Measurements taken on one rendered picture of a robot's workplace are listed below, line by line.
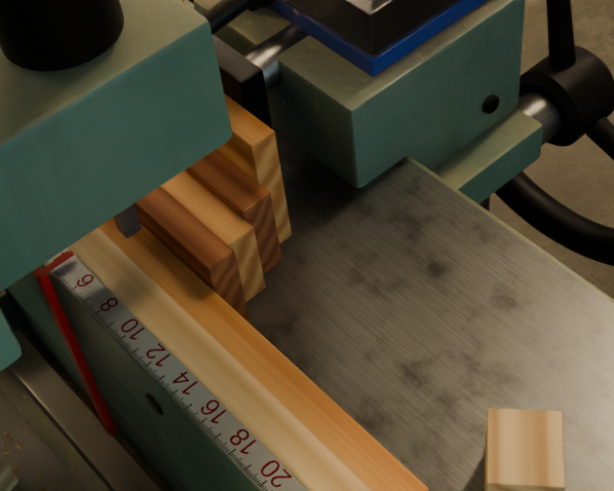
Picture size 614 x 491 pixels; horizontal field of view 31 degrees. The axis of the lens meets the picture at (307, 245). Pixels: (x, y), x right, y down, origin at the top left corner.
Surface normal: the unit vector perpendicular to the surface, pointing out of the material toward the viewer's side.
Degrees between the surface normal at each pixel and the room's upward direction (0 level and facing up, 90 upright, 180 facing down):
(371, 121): 90
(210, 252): 0
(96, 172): 90
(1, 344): 90
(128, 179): 90
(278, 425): 0
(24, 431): 0
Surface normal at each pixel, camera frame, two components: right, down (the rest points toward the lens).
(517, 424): -0.10, -0.64
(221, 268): 0.65, 0.54
